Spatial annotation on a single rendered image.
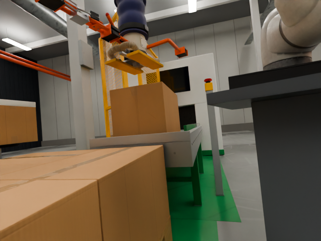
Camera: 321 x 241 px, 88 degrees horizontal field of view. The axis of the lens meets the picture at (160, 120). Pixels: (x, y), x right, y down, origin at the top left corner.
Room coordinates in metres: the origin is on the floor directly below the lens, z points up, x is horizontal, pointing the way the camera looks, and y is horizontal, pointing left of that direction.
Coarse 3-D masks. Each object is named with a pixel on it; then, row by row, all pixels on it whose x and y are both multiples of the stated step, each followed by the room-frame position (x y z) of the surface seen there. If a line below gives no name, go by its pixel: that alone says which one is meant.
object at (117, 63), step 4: (112, 60) 1.11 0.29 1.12; (116, 60) 1.10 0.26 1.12; (120, 60) 1.14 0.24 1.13; (108, 64) 1.14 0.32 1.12; (112, 64) 1.15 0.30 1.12; (116, 64) 1.16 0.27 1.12; (120, 64) 1.16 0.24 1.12; (124, 64) 1.18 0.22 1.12; (128, 64) 1.22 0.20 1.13; (120, 68) 1.25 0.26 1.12; (124, 68) 1.26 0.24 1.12; (128, 68) 1.26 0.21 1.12; (132, 68) 1.27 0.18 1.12; (136, 68) 1.30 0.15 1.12; (128, 72) 1.35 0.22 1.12; (132, 72) 1.36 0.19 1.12; (136, 72) 1.37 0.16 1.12; (140, 72) 1.38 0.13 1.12
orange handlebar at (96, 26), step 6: (66, 6) 0.74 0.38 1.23; (72, 6) 0.75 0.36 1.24; (66, 12) 0.77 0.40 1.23; (90, 18) 0.84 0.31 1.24; (90, 24) 0.89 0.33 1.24; (96, 24) 0.88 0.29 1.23; (102, 24) 0.91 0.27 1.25; (96, 30) 0.93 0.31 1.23; (102, 30) 0.96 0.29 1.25; (108, 30) 0.95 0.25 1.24; (120, 36) 1.04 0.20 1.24; (120, 42) 1.10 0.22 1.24; (156, 42) 1.17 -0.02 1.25; (162, 42) 1.15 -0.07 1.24; (168, 42) 1.16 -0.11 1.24
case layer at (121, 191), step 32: (0, 160) 0.95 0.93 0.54; (32, 160) 0.82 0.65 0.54; (64, 160) 0.73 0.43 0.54; (96, 160) 0.65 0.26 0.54; (128, 160) 0.59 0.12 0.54; (160, 160) 0.89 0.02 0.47; (0, 192) 0.36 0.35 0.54; (32, 192) 0.34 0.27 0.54; (64, 192) 0.32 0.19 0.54; (96, 192) 0.38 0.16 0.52; (128, 192) 0.53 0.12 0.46; (160, 192) 0.84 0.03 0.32; (0, 224) 0.22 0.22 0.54; (32, 224) 0.24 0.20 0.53; (64, 224) 0.30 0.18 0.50; (96, 224) 0.37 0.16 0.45; (128, 224) 0.51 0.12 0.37; (160, 224) 0.80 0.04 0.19
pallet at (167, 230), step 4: (168, 220) 0.92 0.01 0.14; (168, 224) 0.91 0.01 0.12; (164, 228) 0.85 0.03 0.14; (168, 228) 0.91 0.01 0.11; (164, 232) 0.84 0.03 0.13; (168, 232) 0.90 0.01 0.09; (164, 236) 0.83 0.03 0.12; (168, 236) 0.89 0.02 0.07; (160, 240) 0.77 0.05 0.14; (164, 240) 0.83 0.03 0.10; (168, 240) 0.89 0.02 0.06
